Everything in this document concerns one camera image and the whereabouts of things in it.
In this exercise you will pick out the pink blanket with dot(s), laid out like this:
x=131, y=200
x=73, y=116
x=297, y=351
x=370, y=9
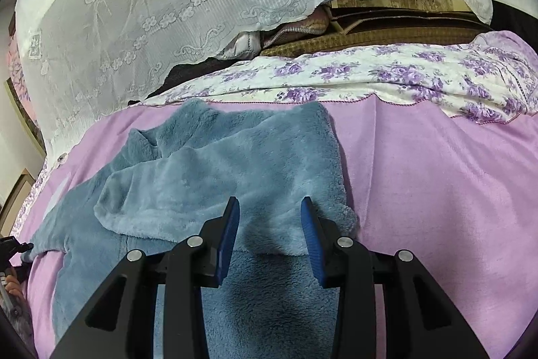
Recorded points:
x=420, y=182

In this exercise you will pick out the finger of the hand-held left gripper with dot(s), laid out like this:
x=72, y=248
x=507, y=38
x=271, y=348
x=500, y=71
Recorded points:
x=17, y=247

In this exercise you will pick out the white satin cloth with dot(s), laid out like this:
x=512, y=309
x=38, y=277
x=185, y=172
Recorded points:
x=241, y=43

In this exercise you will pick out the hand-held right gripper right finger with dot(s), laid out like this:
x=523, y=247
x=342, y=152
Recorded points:
x=313, y=245

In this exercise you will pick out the wooden furniture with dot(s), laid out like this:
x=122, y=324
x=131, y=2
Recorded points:
x=19, y=190

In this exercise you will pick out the purple floral quilt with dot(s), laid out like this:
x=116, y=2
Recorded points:
x=378, y=69

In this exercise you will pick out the blue fleece garment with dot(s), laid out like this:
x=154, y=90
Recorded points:
x=235, y=157

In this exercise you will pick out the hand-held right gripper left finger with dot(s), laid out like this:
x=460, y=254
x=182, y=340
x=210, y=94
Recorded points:
x=225, y=245

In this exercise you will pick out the brown woven mat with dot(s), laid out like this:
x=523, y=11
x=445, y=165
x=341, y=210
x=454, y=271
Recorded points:
x=378, y=37

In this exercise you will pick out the pink floral pillow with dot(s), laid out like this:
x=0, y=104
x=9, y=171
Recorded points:
x=14, y=64

